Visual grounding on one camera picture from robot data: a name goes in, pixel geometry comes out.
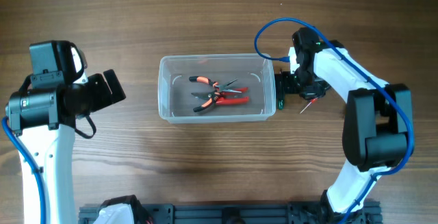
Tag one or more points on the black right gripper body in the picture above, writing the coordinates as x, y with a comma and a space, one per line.
304, 84

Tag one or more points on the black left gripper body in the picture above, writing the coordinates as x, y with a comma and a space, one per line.
95, 94

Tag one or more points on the green handle screwdriver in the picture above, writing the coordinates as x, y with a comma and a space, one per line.
280, 99

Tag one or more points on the clear plastic container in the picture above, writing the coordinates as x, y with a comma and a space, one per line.
175, 102

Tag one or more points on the orange black needle-nose pliers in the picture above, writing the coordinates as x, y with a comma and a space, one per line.
215, 85

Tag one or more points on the red handle snips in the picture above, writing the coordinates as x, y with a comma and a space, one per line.
225, 97

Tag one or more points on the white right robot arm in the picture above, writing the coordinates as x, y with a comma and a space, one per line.
377, 137

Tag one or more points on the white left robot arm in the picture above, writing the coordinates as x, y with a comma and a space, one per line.
41, 124

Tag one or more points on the black red handle screwdriver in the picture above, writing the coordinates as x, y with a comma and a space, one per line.
309, 103

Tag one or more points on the black aluminium base frame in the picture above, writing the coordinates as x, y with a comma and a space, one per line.
290, 213

